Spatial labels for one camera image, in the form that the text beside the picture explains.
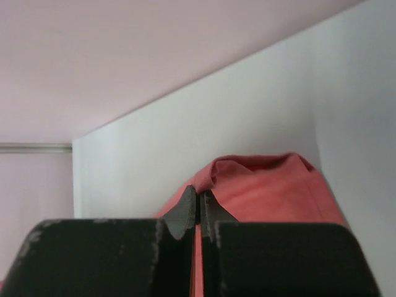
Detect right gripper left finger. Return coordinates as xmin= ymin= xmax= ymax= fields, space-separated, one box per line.
xmin=1 ymin=186 xmax=197 ymax=296

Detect left aluminium post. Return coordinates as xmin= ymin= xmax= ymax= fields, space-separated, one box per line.
xmin=1 ymin=142 xmax=72 ymax=154

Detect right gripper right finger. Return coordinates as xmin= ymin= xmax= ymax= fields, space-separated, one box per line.
xmin=199 ymin=191 xmax=381 ymax=296

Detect salmon t shirt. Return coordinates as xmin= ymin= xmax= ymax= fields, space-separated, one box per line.
xmin=157 ymin=153 xmax=346 ymax=296

